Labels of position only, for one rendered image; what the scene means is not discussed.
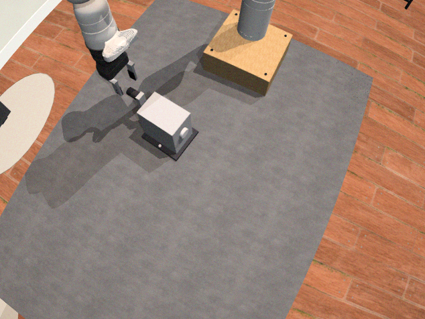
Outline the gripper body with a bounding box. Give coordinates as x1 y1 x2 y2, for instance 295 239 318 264
81 18 139 80

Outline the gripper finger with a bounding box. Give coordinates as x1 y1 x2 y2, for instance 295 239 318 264
126 60 137 81
104 78 123 97

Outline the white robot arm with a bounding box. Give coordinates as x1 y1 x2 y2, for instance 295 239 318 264
67 0 276 41

